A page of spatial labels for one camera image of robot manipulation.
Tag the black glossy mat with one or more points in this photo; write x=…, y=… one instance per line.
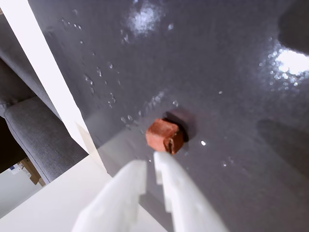
x=193, y=60

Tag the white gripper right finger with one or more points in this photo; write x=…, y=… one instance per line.
x=183, y=193

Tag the red cube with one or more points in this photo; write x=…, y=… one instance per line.
x=160, y=135

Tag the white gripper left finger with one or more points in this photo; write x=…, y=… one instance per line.
x=116, y=200

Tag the brown cardboard box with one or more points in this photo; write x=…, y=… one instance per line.
x=33, y=172

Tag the grey fabric sofa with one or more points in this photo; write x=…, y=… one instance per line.
x=31, y=125

